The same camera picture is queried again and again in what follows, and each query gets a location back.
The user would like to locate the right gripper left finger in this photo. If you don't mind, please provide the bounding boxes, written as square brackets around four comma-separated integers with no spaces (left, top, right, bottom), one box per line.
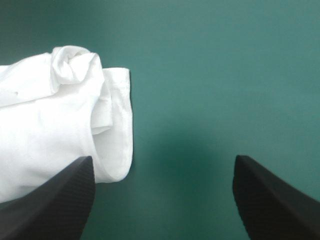
[0,155,97,240]

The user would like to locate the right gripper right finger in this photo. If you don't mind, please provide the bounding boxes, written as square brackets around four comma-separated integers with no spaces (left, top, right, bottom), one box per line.
[232,154,320,240]

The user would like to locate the white T-shirt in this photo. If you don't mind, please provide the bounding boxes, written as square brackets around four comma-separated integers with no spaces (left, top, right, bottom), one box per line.
[0,45,133,203]

